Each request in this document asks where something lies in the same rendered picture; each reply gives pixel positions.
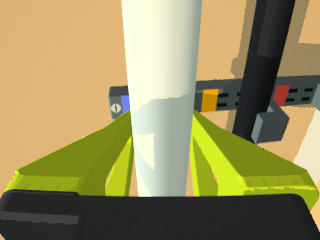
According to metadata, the white tube with red ends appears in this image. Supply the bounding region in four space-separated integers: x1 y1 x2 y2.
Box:
121 0 202 196

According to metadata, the black metal bar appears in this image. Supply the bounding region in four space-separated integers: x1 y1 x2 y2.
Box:
232 0 295 145

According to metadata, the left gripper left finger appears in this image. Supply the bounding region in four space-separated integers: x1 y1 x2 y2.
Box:
4 110 134 196

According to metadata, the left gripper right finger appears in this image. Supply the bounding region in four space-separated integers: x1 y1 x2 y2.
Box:
190 110 320 211

